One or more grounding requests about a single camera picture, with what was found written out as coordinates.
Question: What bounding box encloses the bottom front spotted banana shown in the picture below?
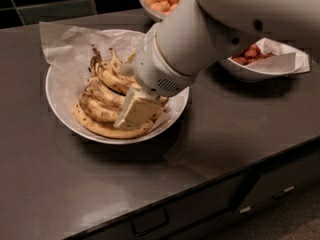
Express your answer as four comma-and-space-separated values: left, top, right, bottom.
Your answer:
73, 103, 153, 139

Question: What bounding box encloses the pile of orange fruit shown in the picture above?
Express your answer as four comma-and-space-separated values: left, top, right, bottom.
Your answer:
144, 0, 180, 15

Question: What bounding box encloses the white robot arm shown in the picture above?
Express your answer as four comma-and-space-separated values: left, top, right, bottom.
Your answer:
115, 0, 320, 129

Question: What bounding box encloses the paper liner red fruit bowl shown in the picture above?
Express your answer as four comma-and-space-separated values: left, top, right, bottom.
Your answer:
229, 37, 311, 76

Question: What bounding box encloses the large white banana bowl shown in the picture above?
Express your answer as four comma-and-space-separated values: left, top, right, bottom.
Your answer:
45, 29, 190, 146

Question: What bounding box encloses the top curved spotted banana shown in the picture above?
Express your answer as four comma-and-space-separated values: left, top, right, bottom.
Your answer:
110, 49, 135, 80

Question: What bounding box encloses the black drawer handle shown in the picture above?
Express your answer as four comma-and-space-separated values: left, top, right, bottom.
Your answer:
131, 208, 170, 237
272, 186, 295, 200

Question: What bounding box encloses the pile of red fruit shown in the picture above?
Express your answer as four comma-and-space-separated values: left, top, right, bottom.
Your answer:
231, 44, 274, 65

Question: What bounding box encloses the white bowl with red fruit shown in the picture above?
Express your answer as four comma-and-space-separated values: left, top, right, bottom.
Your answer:
219, 37, 311, 84

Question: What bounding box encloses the white paper bowl liner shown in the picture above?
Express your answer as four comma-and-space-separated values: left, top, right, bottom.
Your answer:
38, 21, 185, 134

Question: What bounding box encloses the dark cabinet drawer front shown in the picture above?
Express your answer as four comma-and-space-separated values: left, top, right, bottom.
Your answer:
64, 139, 320, 240

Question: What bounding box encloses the left black drawer handle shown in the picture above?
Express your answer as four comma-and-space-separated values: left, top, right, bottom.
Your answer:
131, 208, 170, 237

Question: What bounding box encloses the right black drawer handle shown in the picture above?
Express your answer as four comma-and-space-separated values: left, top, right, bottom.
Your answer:
272, 186, 295, 200

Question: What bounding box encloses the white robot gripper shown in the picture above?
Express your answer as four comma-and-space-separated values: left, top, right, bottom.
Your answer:
114, 23, 196, 130

